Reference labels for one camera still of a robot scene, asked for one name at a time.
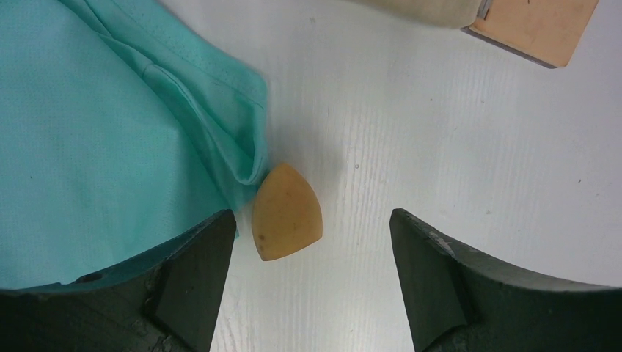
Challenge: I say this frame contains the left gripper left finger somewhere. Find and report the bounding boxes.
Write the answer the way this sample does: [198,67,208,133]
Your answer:
[1,210,237,351]

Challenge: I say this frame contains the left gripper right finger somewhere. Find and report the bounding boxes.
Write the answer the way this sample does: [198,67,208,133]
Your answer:
[389,209,621,351]

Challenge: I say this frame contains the orange teardrop makeup sponge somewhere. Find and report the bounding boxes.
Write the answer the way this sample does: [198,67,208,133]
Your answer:
[252,163,323,261]

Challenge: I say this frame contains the tan square compact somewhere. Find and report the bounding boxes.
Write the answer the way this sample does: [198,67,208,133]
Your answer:
[462,0,599,69]

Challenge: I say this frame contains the teal cloth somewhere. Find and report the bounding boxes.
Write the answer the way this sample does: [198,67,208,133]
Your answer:
[1,1,268,289]

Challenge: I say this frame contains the tan cloth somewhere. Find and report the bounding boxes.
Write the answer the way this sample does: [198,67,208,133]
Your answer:
[357,0,489,29]

